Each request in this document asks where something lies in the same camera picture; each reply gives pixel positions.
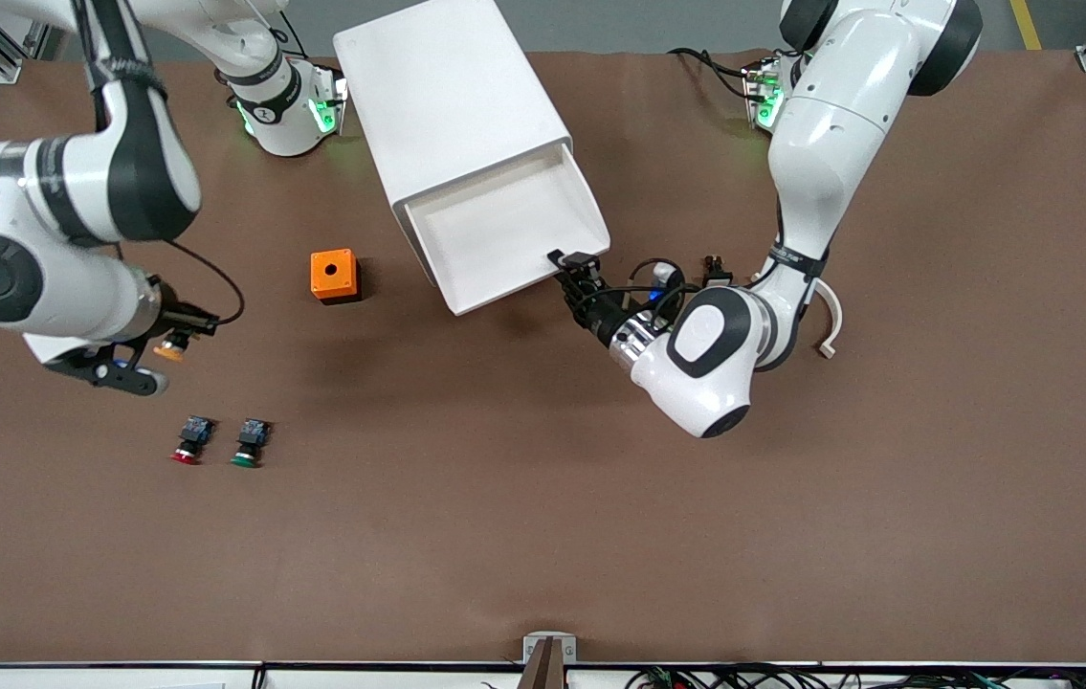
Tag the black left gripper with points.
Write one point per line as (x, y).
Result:
(602, 313)

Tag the green push button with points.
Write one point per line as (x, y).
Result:
(253, 438)

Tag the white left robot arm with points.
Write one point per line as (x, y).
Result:
(830, 144)

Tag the yellow push button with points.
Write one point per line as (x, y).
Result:
(169, 352)

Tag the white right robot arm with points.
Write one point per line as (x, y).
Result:
(74, 182)

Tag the white drawer cabinet shell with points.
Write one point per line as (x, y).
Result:
(437, 86)

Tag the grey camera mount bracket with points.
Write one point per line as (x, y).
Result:
(549, 660)

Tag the white curved plastic bracket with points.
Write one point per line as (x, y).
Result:
(834, 321)

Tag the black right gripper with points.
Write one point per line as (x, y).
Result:
(175, 317)

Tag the orange button enclosure box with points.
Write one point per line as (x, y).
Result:
(332, 285)

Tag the red push button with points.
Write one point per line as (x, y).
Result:
(193, 435)

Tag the white plastic drawer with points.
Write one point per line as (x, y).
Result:
(495, 239)

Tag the black switch with white face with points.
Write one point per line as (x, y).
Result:
(717, 277)

